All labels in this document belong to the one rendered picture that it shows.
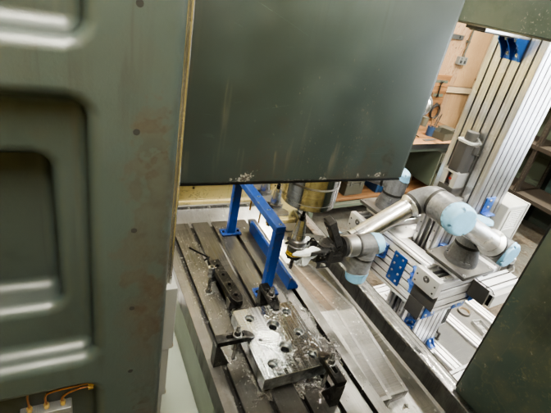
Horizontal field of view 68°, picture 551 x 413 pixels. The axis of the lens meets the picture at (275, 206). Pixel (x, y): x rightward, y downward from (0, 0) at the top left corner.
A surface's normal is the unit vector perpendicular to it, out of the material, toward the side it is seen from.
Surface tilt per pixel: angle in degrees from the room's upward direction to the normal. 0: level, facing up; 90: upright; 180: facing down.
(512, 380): 90
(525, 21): 90
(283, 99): 90
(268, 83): 90
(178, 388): 0
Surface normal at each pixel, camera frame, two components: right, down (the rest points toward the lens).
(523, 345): -0.90, 0.05
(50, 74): 0.40, 0.50
